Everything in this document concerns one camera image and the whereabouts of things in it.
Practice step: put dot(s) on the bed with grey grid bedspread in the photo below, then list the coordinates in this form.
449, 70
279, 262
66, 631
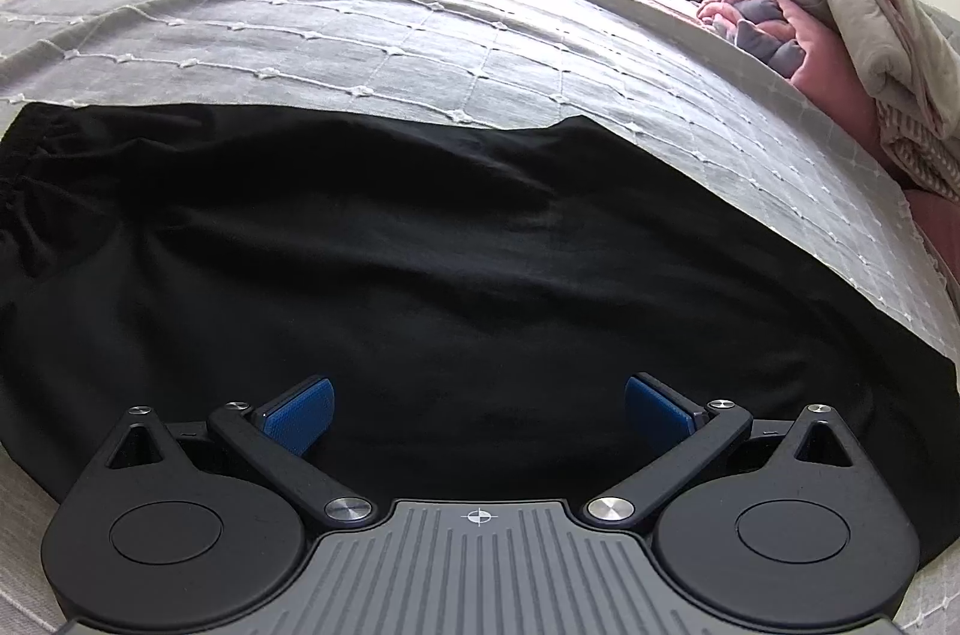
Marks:
375, 27

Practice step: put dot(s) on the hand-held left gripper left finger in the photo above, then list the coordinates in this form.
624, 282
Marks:
296, 416

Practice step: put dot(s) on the pink blanket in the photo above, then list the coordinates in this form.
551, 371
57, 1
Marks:
832, 80

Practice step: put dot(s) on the black pants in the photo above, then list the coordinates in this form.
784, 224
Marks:
450, 275

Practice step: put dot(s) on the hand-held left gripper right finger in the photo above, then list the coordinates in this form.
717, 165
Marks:
660, 410

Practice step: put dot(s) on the grey-blue cloth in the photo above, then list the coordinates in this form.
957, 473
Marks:
757, 35

